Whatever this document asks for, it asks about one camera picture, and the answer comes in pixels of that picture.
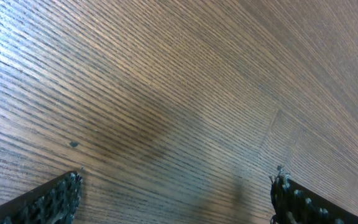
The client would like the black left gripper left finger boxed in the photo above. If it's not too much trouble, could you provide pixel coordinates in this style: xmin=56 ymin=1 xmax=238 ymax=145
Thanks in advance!
xmin=0 ymin=170 xmax=83 ymax=224

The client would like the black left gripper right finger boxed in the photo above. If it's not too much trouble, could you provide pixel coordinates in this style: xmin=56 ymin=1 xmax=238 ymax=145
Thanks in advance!
xmin=270 ymin=166 xmax=358 ymax=224

